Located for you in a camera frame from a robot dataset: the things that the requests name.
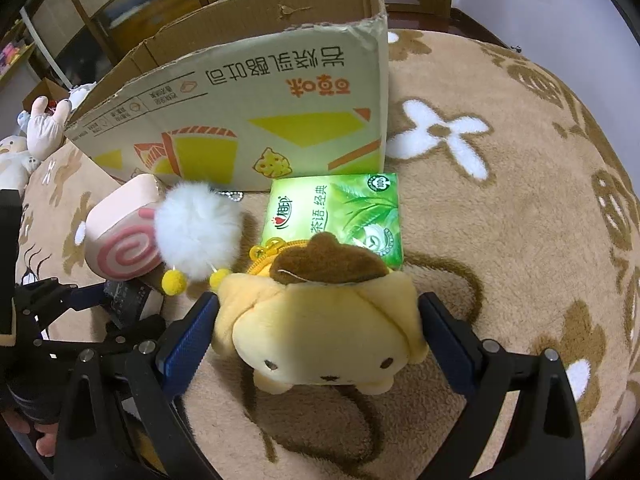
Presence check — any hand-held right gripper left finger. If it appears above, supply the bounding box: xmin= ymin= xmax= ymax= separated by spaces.
xmin=52 ymin=291 xmax=223 ymax=480

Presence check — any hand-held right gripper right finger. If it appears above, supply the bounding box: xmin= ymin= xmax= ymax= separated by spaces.
xmin=419 ymin=291 xmax=586 ymax=480

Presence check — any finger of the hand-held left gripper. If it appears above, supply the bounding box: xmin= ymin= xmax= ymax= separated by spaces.
xmin=12 ymin=277 xmax=111 ymax=331
xmin=30 ymin=316 xmax=168 ymax=361

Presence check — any small black object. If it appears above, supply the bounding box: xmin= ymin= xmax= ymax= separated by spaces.
xmin=102 ymin=279 xmax=165 ymax=333

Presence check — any pink swirl roll plush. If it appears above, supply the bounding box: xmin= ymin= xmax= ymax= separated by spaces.
xmin=84 ymin=173 xmax=168 ymax=281

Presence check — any white fluffy pompom charm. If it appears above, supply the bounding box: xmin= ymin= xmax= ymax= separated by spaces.
xmin=154 ymin=181 xmax=245 ymax=295

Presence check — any yellow plush dog pouch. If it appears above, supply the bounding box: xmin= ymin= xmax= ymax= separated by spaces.
xmin=210 ymin=232 xmax=430 ymax=396

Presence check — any green tissue pack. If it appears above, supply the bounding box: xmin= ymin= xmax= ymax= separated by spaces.
xmin=261 ymin=172 xmax=405 ymax=271

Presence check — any printed cardboard box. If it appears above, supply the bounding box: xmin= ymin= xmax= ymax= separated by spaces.
xmin=64 ymin=0 xmax=390 ymax=196

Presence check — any person's left hand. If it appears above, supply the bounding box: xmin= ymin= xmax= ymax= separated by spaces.
xmin=0 ymin=360 xmax=67 ymax=459

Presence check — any brown floral blanket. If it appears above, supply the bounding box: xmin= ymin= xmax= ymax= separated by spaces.
xmin=15 ymin=27 xmax=640 ymax=480

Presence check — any white pink plush toy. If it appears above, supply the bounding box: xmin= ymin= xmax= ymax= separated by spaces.
xmin=25 ymin=95 xmax=73 ymax=161

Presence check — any open brown cardboard box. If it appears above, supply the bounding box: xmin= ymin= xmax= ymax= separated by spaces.
xmin=30 ymin=77 xmax=69 ymax=112

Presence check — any wooden wardrobe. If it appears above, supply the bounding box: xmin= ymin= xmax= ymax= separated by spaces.
xmin=20 ymin=0 xmax=371 ymax=77

